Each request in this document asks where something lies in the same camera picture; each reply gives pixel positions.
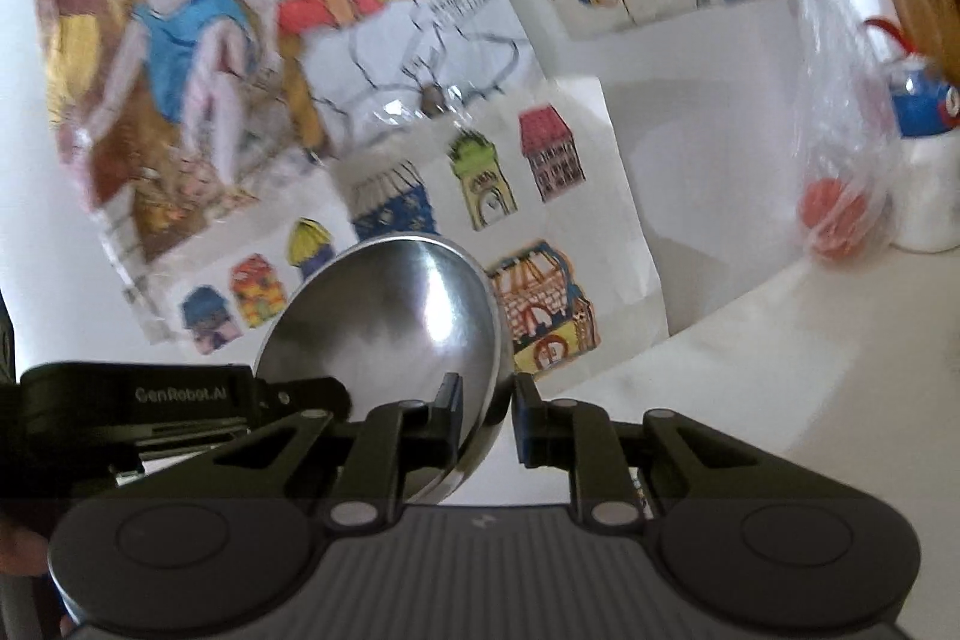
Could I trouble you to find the coloured houses drawing sheet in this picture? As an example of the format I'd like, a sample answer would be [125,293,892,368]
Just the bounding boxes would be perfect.
[133,76,667,386]

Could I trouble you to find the clear plastic bag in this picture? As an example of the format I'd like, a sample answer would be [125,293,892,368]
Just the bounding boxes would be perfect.
[791,0,898,266]

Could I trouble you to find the red round object in bag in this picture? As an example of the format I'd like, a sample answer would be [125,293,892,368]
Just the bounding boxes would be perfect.
[799,177,869,262]

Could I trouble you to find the girl colouring drawing sheet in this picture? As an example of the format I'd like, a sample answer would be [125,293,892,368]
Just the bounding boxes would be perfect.
[36,0,539,284]

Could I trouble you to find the white bottle with blue cap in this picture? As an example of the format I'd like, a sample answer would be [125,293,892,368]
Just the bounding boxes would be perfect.
[864,16,958,253]

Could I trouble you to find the large steel bowl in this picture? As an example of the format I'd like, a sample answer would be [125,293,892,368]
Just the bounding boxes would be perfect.
[256,234,512,503]

